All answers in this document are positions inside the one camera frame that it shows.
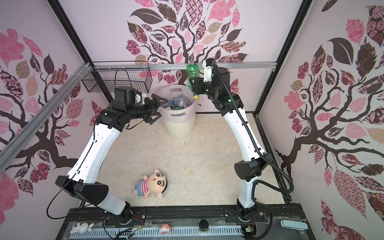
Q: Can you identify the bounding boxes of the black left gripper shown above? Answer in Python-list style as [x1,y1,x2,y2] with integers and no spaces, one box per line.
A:
[126,93,168,124]

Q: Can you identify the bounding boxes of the green bottle yellow cap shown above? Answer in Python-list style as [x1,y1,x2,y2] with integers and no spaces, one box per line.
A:
[187,64,200,100]

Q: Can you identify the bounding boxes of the tall clear bottle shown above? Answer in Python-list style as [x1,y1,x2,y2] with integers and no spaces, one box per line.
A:
[170,95,192,110]

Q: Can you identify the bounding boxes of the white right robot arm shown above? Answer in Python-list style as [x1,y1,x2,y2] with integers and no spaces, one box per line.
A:
[187,59,270,221]

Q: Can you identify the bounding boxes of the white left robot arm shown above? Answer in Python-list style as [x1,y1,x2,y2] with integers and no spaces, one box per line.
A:
[56,87,167,223]

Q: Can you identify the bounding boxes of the white ribbed trash bin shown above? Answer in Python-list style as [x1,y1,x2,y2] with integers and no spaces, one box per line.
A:
[164,117,195,138]

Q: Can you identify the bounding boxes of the cartoon boy plush doll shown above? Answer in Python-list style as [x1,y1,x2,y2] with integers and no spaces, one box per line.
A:
[134,170,168,199]

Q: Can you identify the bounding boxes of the red white small figurine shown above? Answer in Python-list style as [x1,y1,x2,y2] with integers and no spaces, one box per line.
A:
[159,224,172,235]

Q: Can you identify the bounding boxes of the black round knob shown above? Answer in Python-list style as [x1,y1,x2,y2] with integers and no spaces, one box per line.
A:
[199,220,209,232]

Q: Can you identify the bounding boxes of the white bunny figurine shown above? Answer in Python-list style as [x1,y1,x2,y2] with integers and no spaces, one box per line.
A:
[70,223,95,234]

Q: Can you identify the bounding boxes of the white vent strip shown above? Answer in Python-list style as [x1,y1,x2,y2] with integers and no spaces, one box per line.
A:
[65,226,242,240]

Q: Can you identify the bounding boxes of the black wire basket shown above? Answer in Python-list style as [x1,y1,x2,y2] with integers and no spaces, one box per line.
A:
[82,61,153,94]

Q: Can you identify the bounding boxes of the aluminium rail back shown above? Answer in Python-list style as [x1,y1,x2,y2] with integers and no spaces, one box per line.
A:
[93,62,277,71]

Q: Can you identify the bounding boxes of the aluminium rail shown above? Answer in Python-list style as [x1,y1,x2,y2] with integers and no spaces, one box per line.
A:
[93,62,277,71]
[1,63,93,173]

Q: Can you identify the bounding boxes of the aluminium rail left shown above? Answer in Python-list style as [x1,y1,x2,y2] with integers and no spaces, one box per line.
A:
[1,63,93,173]

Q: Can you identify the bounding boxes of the black corrugated cable conduit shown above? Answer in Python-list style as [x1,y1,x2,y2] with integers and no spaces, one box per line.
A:
[209,58,295,208]

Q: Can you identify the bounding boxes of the white handle device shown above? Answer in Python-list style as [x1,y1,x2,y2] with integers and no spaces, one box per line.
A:
[280,220,309,231]

